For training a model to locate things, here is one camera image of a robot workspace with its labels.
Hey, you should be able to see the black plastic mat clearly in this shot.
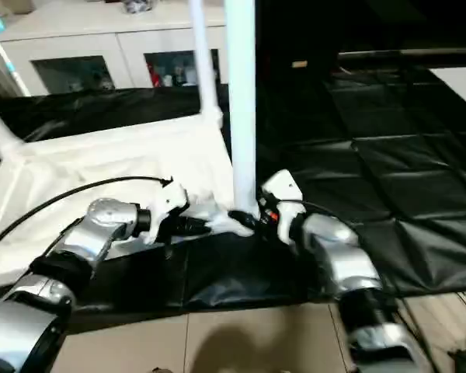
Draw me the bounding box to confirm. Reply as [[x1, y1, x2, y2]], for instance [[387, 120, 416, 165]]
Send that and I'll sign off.
[[0, 74, 466, 312]]

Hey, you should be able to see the white plastic table leg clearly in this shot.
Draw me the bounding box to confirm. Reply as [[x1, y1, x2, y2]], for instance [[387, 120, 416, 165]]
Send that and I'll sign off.
[[190, 0, 224, 129], [0, 101, 24, 156], [224, 0, 259, 222]]

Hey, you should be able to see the grey crumpled object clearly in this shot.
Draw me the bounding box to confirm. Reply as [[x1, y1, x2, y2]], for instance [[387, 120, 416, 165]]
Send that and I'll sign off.
[[124, 0, 155, 15]]

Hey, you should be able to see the white plastic table top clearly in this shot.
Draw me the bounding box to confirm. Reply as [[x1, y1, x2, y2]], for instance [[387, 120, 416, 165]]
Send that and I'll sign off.
[[0, 117, 257, 281]]

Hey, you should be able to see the white glass-door cabinet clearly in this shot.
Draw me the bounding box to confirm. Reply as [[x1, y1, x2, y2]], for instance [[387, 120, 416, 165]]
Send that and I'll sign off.
[[0, 0, 230, 98]]

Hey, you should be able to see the white flat board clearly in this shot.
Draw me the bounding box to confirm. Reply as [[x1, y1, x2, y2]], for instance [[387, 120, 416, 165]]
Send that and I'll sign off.
[[431, 67, 466, 113]]

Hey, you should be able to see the white pole with blue band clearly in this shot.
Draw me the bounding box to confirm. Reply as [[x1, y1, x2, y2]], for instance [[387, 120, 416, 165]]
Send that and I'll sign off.
[[0, 16, 28, 96]]

